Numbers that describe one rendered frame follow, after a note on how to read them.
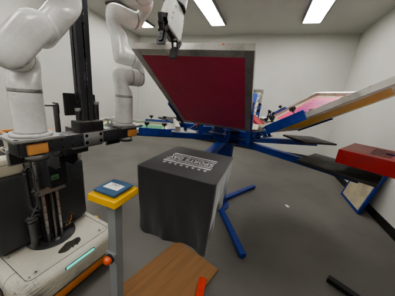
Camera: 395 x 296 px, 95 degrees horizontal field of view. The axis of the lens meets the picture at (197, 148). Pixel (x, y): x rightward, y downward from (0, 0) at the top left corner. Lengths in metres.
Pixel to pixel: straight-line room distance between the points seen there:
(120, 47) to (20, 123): 0.58
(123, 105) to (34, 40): 0.47
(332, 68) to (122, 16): 5.03
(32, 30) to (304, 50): 5.30
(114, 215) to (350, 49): 5.62
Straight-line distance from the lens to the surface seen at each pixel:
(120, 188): 0.77
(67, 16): 0.88
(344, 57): 5.71
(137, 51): 1.05
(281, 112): 2.75
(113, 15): 1.16
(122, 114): 1.11
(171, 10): 0.76
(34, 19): 0.80
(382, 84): 1.37
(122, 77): 1.09
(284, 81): 5.43
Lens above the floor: 1.34
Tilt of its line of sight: 16 degrees down
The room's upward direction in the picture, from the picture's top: 6 degrees clockwise
